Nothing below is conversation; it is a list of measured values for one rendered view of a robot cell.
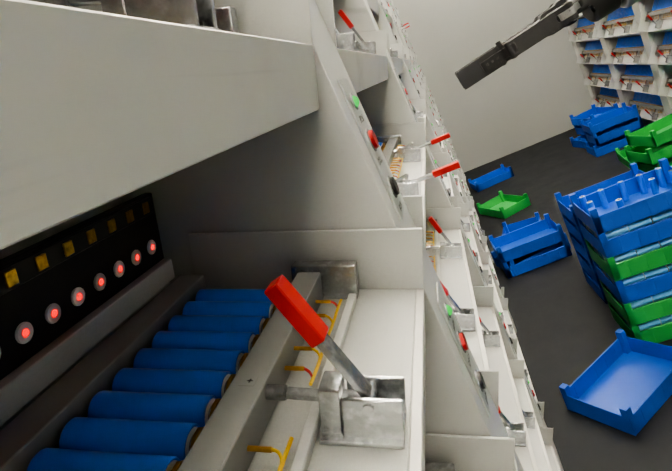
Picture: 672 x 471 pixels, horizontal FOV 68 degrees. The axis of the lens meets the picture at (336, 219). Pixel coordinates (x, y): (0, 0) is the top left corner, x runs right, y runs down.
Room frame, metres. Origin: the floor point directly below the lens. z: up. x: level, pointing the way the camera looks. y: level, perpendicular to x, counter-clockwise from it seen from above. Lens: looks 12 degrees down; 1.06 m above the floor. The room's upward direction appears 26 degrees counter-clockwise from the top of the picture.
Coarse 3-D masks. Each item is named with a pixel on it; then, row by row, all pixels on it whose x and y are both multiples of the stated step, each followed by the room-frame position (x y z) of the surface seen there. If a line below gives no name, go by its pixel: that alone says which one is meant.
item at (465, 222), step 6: (462, 204) 1.70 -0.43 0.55; (468, 204) 1.70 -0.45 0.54; (462, 210) 1.71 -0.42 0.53; (468, 210) 1.70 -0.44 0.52; (462, 216) 1.71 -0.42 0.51; (468, 216) 1.70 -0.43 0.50; (462, 222) 1.55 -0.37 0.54; (468, 222) 1.64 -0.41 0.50; (468, 228) 1.55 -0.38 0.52; (468, 234) 1.52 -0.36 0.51; (474, 240) 1.46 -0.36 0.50; (474, 246) 1.41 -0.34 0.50; (480, 264) 1.27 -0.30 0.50; (486, 270) 1.12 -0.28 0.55; (486, 276) 1.12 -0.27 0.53; (486, 282) 1.12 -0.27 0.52
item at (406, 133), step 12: (384, 132) 1.05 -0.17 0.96; (396, 132) 1.04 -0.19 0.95; (408, 132) 1.04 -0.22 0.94; (420, 132) 1.03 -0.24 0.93; (420, 144) 1.03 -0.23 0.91; (396, 168) 0.83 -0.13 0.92; (408, 168) 0.82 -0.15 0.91; (420, 168) 0.81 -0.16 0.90; (420, 192) 0.66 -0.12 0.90; (408, 204) 0.45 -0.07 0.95; (420, 204) 0.45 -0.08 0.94; (420, 216) 0.45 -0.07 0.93
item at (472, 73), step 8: (496, 48) 0.74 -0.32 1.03; (480, 56) 0.75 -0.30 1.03; (488, 56) 0.75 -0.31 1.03; (472, 64) 0.76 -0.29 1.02; (496, 64) 0.75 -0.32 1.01; (504, 64) 0.74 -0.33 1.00; (456, 72) 0.77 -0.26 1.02; (464, 72) 0.76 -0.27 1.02; (472, 72) 0.76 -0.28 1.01; (480, 72) 0.75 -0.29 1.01; (488, 72) 0.75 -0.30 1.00; (464, 80) 0.76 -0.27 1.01; (472, 80) 0.76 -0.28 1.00; (464, 88) 0.76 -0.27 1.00
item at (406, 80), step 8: (376, 16) 1.71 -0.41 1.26; (384, 16) 1.71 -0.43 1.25; (384, 24) 1.71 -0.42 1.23; (392, 40) 1.71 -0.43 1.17; (408, 72) 1.71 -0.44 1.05; (408, 80) 1.71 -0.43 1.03; (408, 88) 1.71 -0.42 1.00; (408, 96) 1.72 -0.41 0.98; (416, 96) 1.71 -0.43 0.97; (432, 136) 1.71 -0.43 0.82; (432, 152) 1.71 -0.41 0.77; (456, 192) 1.71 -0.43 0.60; (480, 248) 1.71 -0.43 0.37; (496, 288) 1.71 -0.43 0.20; (512, 320) 1.73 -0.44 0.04
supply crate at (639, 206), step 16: (656, 176) 1.46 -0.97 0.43; (608, 192) 1.50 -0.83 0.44; (640, 192) 1.47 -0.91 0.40; (576, 208) 1.48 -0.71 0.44; (592, 208) 1.34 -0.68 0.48; (608, 208) 1.46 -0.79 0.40; (624, 208) 1.31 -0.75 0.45; (640, 208) 1.30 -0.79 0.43; (656, 208) 1.29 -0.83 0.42; (592, 224) 1.36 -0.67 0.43; (608, 224) 1.33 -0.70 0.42; (624, 224) 1.32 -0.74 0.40
